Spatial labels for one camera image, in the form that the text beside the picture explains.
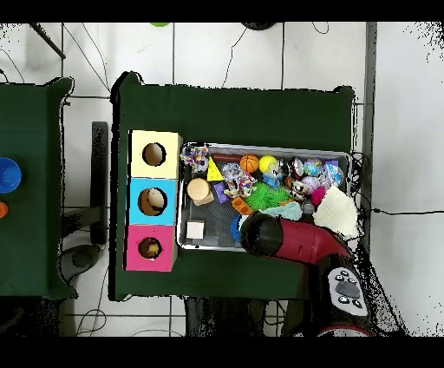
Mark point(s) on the mint green cloth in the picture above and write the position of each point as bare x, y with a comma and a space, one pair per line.
283, 210

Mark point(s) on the yellow plush toy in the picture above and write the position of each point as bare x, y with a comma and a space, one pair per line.
150, 248

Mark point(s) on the cream yellow cloth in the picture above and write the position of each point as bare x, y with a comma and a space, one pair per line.
336, 212

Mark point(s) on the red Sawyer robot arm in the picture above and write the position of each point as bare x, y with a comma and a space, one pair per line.
298, 239

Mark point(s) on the wooden box with three holes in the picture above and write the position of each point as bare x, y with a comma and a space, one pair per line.
154, 180

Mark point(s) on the clear mesh bin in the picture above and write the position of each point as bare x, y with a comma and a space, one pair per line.
305, 149

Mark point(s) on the colourful patterned fabric toy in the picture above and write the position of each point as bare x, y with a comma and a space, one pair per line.
239, 182

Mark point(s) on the orange yellow plastic toy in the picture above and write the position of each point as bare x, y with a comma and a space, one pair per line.
241, 205

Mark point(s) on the bright orange mini basketball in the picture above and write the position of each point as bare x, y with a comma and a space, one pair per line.
249, 163

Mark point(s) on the colourful crinkled packet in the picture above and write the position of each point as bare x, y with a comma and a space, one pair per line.
194, 156

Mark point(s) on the green spiky ball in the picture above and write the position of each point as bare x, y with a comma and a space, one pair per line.
267, 196

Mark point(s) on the yellow ball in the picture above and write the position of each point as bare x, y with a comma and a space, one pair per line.
268, 164

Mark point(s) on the light wooden cube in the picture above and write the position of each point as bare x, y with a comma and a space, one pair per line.
195, 229

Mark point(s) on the blue cup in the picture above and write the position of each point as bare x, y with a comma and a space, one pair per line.
8, 175

